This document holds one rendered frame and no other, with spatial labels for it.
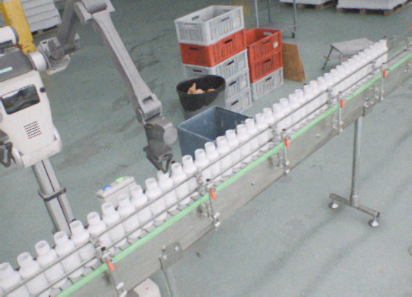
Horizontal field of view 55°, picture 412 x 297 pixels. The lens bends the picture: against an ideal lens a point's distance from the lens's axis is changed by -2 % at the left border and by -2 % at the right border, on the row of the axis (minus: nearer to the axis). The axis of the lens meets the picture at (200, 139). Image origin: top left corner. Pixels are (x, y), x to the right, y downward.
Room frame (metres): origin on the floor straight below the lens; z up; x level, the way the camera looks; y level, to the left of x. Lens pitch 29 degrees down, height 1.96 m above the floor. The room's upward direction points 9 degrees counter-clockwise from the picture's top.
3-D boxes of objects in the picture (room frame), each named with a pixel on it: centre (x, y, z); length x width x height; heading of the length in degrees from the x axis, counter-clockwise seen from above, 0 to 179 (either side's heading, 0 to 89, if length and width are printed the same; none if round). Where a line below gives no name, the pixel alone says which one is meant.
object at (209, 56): (4.03, -0.29, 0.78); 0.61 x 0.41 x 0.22; 134
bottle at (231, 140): (1.44, -0.13, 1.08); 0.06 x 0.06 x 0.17
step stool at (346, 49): (4.54, -1.94, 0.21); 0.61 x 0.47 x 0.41; 1
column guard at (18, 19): (8.41, 3.28, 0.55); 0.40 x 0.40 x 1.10; 38
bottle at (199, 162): (1.33, 0.01, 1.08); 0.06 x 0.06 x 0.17
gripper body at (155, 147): (1.22, 0.15, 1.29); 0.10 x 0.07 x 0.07; 38
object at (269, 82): (4.54, -0.78, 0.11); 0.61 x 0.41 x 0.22; 131
